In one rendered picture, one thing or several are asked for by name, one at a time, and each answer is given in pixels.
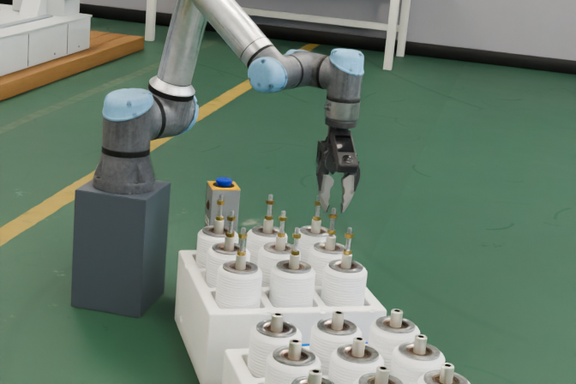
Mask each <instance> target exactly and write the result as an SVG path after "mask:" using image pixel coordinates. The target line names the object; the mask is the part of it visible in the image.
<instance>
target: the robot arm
mask: <svg viewBox="0 0 576 384"><path fill-rule="evenodd" d="M207 22H209V23H210V24H211V25H212V27H213V28H214V29H215V30H216V31H217V33H218V34H219V35H220V36H221V37H222V39H223V40H224V41H225V42H226V44H228V46H230V48H231V49H232V50H233V51H234V52H235V53H236V55H237V56H238V57H239V58H240V59H241V61H242V62H243V63H244V64H245V66H246V67H247V68H248V78H249V83H250V85H251V86H252V88H254V90H256V91H258V92H261V93H276V92H278V91H281V90H286V89H291V88H297V87H306V86H308V87H317V88H321V89H327V103H326V104H324V105H323V107H324V108H326V112H325V116H326V119H325V124H326V125H328V132H327V138H326V140H324V141H318V146H317V154H316V163H317V164H318V167H317V169H316V179H317V183H318V193H319V199H320V203H321V207H322V209H323V211H324V213H326V212H327V210H328V208H329V203H328V200H329V198H330V188H332V186H333V181H334V180H333V179H332V178H331V177H330V176H329V171H330V173H331V174H332V175H333V174H334V172H340V173H344V174H345V175H344V176H343V177H342V178H341V184H342V190H343V192H342V198H343V199H342V202H341V203H340V212H341V213H343V212H344V211H345V210H346V208H347V207H348V206H349V204H350V202H351V199H352V196H353V195H354V192H355V191H356V188H357V185H358V182H359V179H360V168H359V161H358V160H357V154H356V150H355V146H354V142H353V139H352V134H351V131H350V130H348V129H353V128H356V126H357V120H358V118H359V110H360V98H361V90H362V81H363V73H364V71H363V60H364V56H363V54H362V52H360V51H356V50H352V49H333V50H332V51H331V55H330V56H326V55H322V54H317V53H313V52H308V51H304V50H289V51H288V52H286V54H284V55H282V54H281V53H280V52H279V51H278V50H277V49H276V48H275V46H274V45H273V44H272V43H271V41H270V40H269V39H268V38H267V37H266V35H265V34H264V33H263V32H262V31H261V30H260V28H258V26H256V24H255V23H254V22H253V21H252V20H251V19H250V18H249V16H248V15H247V14H246V13H245V12H244V11H243V9H242V8H241V7H240V6H239V5H238V3H237V2H236V1H235V0H176V2H175V6H174V10H173V13H172V17H171V23H170V26H169V30H168V34H167V37H166V41H165V47H164V50H163V54H162V58H161V61H160V65H159V72H158V74H157V75H156V76H154V77H153V78H151V79H150V81H149V84H148V88H147V90H145V89H140V88H130V89H126V88H124V89H119V90H116V91H113V92H111V93H108V94H107V95H106V97H105V101H104V108H103V110H102V114H103V128H102V150H101V156H100V159H99V162H98V165H97V167H96V170H95V172H94V174H93V186H94V188H96V189H98V190H101V191H104V192H107V193H112V194H120V195H137V194H144V193H147V192H150V191H152V190H154V189H155V176H154V172H153V167H152V163H151V160H150V142H151V141H153V140H157V139H161V138H166V137H174V136H178V135H180V134H183V133H185V132H187V131H189V130H190V129H191V128H192V127H193V126H194V125H195V122H196V120H197V118H198V113H199V106H198V104H196V102H197V99H196V97H195V90H194V88H193V87H192V85H191V81H192V78H193V74H194V71H195V65H196V62H197V58H198V55H199V51H200V48H201V42H202V39H203V35H204V32H205V28H206V25H207ZM318 154H319V157H318Z"/></svg>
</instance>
